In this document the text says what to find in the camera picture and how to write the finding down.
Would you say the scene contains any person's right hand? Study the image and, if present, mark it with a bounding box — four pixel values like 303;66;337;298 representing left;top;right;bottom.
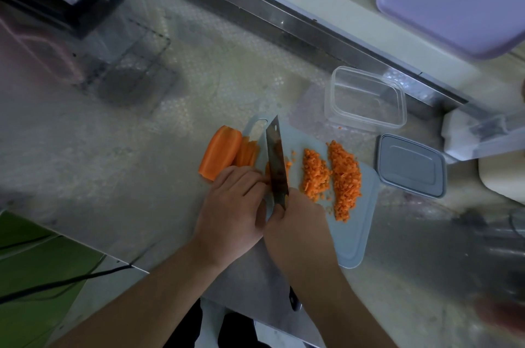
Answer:
263;189;341;280

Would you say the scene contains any long pile of diced carrot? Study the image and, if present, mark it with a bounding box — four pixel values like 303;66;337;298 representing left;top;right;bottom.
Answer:
327;140;363;223

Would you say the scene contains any person's left hand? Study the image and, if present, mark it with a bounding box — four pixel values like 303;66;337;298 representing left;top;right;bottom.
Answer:
192;166;270;273

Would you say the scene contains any clear plastic food container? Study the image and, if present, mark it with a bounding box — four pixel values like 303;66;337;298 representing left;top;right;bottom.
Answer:
323;66;408;133

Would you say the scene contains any person's right forearm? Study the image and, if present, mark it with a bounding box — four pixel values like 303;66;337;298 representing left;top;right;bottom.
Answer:
283;259;399;348

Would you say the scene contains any light grey cutting board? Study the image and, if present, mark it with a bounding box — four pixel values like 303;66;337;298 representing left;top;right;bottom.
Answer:
241;113;381;270

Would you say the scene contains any black cable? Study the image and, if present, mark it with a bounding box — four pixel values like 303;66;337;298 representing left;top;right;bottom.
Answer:
0;263;134;306

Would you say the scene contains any narrow pile of diced carrot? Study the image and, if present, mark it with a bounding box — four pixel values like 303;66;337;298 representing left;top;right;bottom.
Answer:
301;148;332;203

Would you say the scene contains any white plastic box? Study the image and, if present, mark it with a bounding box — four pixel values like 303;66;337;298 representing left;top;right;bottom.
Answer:
441;107;525;162

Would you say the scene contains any kitchen knife with black handle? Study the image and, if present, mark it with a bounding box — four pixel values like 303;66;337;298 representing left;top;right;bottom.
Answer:
265;115;303;312

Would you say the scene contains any bundle of carrot strips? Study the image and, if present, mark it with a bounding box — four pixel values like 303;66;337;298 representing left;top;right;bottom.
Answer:
233;136;293;185

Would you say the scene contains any cream rounded object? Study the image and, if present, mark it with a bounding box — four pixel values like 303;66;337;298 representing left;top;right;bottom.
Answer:
477;154;525;206

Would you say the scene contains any grey container lid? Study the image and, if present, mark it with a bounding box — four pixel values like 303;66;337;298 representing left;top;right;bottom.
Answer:
376;134;447;199

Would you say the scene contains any person's left forearm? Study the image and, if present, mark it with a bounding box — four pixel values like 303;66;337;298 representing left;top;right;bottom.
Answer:
48;239;224;348

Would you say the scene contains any peeled carrot half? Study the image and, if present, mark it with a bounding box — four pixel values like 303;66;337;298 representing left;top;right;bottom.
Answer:
198;125;243;183

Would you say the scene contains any person's black clothing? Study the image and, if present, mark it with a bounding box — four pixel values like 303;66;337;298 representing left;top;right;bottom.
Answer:
163;299;314;348

